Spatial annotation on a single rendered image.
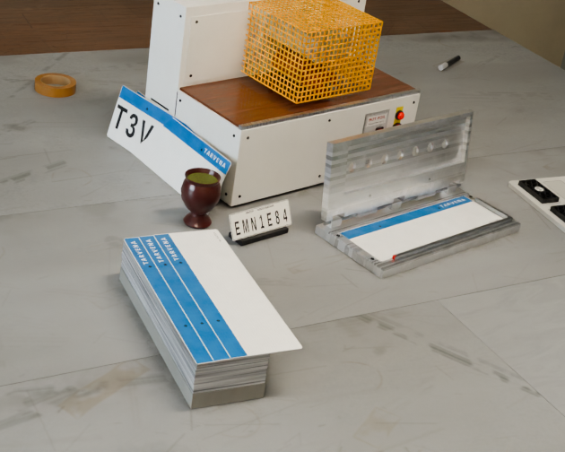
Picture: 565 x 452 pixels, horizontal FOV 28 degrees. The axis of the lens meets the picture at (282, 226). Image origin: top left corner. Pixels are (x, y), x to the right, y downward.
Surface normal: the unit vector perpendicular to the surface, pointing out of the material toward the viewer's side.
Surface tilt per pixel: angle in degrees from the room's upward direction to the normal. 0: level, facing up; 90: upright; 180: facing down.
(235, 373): 90
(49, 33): 0
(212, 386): 90
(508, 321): 0
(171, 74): 90
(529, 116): 0
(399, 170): 83
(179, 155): 69
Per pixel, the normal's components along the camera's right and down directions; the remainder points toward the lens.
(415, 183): 0.65, 0.34
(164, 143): -0.70, -0.14
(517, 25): 0.48, 0.48
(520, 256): 0.15, -0.87
